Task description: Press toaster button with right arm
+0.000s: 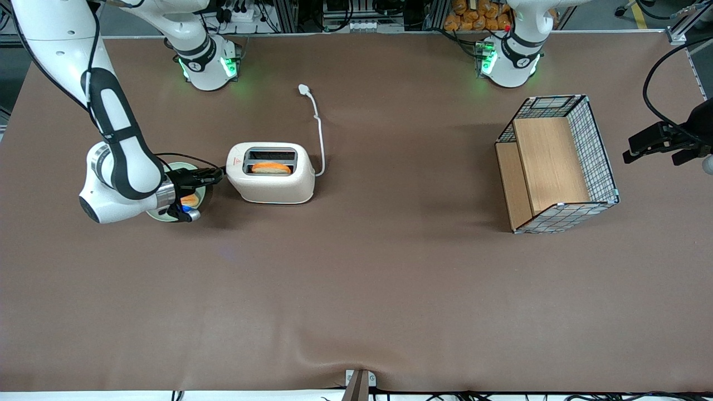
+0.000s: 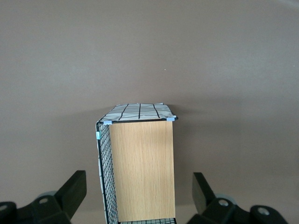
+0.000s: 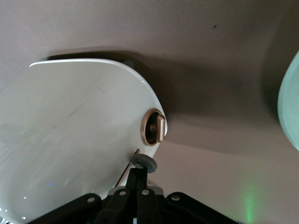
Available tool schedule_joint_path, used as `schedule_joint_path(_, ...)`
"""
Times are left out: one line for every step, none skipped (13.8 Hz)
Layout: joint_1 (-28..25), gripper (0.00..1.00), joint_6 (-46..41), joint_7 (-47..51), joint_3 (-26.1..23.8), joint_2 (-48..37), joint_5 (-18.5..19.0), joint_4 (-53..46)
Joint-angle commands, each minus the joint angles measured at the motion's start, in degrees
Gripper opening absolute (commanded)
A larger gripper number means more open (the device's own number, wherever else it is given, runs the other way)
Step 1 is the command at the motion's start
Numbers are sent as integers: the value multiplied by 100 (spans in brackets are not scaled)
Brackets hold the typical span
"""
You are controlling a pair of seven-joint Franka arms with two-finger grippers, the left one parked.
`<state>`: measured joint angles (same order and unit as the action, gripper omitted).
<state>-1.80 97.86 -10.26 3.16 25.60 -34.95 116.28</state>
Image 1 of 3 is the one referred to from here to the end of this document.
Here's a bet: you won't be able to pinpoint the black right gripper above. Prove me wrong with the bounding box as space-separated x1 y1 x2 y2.
166 168 224 208

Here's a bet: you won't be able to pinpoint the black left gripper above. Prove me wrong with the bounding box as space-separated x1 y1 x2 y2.
623 98 713 167

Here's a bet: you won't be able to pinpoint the cream two-slot toaster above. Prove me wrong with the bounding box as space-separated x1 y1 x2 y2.
226 142 316 205

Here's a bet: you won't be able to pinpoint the pale green round plate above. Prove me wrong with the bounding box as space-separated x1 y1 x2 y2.
146 162 208 223

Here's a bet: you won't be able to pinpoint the light wooden shelf insert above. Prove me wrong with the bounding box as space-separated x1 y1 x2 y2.
496 116 591 231

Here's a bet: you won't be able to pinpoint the white power strip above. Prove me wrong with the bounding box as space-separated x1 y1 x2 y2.
219 4 258 23

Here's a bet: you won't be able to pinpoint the brown table cloth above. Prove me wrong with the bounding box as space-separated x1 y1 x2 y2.
0 31 713 394

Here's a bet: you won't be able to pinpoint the bag of bread rolls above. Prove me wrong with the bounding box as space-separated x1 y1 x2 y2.
444 0 514 32

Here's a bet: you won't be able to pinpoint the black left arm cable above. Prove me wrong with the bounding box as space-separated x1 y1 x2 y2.
642 38 713 140

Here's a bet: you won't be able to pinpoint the black wire basket with liner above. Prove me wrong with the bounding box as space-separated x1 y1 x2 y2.
495 94 620 234

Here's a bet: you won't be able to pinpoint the white toaster power cord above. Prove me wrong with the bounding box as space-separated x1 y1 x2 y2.
298 84 326 178

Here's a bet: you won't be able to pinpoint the aluminium frame profile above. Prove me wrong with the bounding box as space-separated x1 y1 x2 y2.
666 3 713 46

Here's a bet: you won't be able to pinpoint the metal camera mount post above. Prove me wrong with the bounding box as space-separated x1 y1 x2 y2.
342 369 377 401

